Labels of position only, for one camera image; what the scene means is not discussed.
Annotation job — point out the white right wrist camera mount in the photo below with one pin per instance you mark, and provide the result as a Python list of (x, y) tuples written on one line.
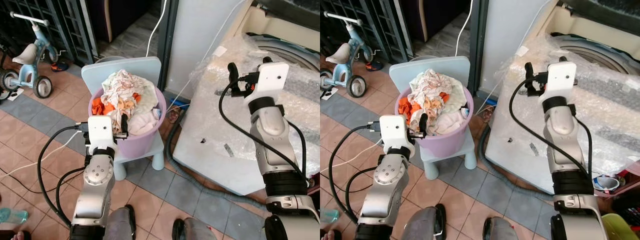
[(560, 80), (272, 80)]

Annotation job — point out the clear bubble wrap sheet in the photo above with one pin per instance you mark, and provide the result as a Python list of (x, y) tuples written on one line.
[(610, 100), (300, 100)]

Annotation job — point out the white floral print cloth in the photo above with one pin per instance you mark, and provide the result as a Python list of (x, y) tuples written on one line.
[(430, 85), (122, 85)]

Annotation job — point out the pale pink white garment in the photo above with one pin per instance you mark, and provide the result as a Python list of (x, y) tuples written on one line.
[(450, 122), (145, 122)]

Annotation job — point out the light blue plastic chair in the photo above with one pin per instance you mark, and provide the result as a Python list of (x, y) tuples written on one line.
[(402, 70), (95, 70)]

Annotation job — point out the orange cloth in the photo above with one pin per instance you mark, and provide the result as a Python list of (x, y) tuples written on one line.
[(407, 108), (102, 106)]

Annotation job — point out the light blue child tricycle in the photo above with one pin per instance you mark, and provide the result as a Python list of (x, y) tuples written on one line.
[(345, 70), (30, 70)]

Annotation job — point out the cream cloth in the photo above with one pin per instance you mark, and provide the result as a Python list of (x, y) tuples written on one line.
[(150, 100), (457, 100)]

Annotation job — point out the teal plastic bottle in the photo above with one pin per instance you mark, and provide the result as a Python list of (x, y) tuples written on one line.
[(328, 216), (12, 216)]

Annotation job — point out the grey right robot leg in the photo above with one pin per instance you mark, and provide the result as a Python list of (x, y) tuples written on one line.
[(195, 231), (502, 231)]

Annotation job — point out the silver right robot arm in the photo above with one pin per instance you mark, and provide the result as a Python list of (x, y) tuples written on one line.
[(562, 127), (270, 125)]

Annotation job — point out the grey left robot leg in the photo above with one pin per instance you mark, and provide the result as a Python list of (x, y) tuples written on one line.
[(422, 225), (119, 225)]

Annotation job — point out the black metal grille gate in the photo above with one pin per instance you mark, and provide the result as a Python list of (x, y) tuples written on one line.
[(380, 25), (65, 25)]

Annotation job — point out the grey robot leg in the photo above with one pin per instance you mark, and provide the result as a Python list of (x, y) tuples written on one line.
[(195, 231), (119, 225), (422, 225), (502, 231)]

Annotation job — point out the dark grey door post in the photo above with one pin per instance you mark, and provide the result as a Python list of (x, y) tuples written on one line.
[(167, 45), (477, 45)]

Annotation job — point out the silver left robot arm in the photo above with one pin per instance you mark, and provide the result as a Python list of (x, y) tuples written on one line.
[(97, 176), (387, 178)]

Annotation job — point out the orange black sandal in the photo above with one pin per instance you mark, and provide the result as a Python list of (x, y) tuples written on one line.
[(60, 66), (374, 65)]

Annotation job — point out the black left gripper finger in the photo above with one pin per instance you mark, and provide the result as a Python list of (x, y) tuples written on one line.
[(423, 123), (124, 123)]

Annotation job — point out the lavender plastic wash basin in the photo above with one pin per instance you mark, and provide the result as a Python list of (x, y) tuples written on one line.
[(447, 145), (142, 145)]

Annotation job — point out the metal bowl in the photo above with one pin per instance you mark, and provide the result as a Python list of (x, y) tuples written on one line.
[(606, 184)]

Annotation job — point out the yellow green plastic container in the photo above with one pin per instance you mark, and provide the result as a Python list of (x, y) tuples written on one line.
[(622, 227)]

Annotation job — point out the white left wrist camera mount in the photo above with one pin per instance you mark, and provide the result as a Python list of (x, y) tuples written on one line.
[(395, 132), (100, 132)]

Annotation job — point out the white washing machine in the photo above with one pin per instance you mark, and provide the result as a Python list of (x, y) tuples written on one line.
[(215, 137), (520, 145)]

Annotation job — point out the brown sandal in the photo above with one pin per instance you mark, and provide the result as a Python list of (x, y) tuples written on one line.
[(486, 115), (174, 115)]

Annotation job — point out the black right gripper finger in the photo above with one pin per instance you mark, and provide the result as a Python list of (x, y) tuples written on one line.
[(528, 71), (232, 71)]

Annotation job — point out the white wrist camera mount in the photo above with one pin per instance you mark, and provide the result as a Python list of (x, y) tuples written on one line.
[(395, 132), (272, 80), (100, 132), (560, 80)]

